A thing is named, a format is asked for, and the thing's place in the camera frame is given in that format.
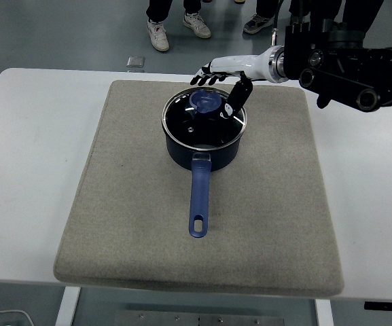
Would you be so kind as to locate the beige fabric mat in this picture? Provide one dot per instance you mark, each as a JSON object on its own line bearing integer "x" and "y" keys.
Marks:
{"x": 267, "y": 203}

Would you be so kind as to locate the white table leg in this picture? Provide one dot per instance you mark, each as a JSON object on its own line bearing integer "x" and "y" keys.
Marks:
{"x": 324, "y": 314}
{"x": 67, "y": 305}

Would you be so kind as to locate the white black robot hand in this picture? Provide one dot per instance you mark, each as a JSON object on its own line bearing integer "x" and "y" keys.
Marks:
{"x": 243, "y": 64}

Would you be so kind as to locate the person in dark trousers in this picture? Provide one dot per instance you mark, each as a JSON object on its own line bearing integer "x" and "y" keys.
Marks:
{"x": 365, "y": 12}

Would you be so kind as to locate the silver floor outlet cover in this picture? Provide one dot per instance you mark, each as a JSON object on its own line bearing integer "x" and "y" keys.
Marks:
{"x": 136, "y": 61}

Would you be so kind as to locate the black panel under table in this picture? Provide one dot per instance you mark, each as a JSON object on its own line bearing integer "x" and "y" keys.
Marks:
{"x": 389, "y": 305}

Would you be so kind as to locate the glass pot lid blue knob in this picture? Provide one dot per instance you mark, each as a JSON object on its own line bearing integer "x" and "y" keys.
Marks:
{"x": 204, "y": 102}

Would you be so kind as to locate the person in white shoes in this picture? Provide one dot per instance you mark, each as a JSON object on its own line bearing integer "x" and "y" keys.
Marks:
{"x": 156, "y": 34}

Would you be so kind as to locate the person in grey shoes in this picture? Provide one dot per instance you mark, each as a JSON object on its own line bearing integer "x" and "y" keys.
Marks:
{"x": 257, "y": 23}

